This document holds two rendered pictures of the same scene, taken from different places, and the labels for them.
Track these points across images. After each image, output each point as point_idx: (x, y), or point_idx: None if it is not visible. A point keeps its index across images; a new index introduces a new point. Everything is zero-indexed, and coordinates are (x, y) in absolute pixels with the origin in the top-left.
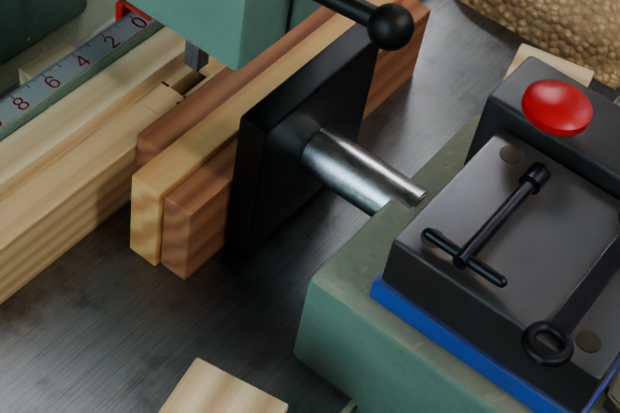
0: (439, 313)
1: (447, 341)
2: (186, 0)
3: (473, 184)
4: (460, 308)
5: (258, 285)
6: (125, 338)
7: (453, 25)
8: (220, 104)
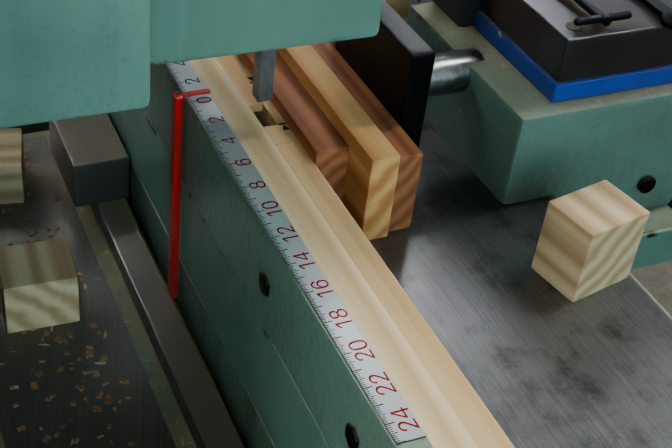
0: (601, 69)
1: (610, 84)
2: (332, 2)
3: None
4: (617, 50)
5: (434, 195)
6: (449, 274)
7: None
8: (311, 105)
